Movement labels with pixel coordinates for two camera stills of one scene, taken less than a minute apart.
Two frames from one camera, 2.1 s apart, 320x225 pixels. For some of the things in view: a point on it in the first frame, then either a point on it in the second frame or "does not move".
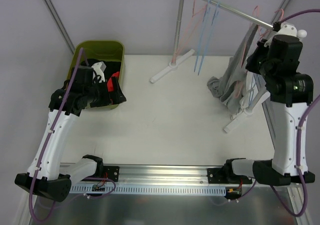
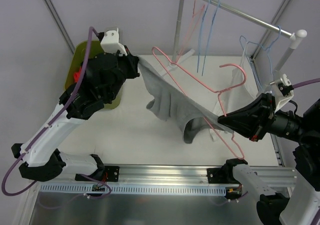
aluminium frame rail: x=128 y=174 does not move
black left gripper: x=110 y=92 -> x=130 y=65
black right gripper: x=253 y=63 -> x=264 y=117
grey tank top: x=228 y=86 -> x=176 y=105
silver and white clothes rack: x=178 y=28 does not move
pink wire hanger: x=259 y=32 -> x=232 y=139
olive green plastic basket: x=103 y=50 does not move
